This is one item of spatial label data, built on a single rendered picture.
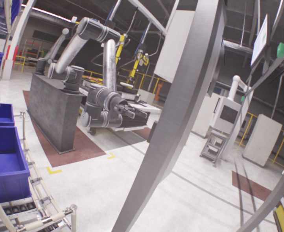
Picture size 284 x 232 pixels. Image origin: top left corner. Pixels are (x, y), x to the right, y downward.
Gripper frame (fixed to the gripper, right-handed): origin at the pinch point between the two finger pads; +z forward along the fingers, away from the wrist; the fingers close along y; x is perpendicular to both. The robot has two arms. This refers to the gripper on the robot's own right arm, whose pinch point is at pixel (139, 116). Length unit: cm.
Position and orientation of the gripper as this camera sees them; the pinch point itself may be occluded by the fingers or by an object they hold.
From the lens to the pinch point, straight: 59.0
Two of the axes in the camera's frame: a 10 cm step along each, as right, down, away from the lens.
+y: 5.6, 0.0, 8.3
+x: -3.2, 9.2, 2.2
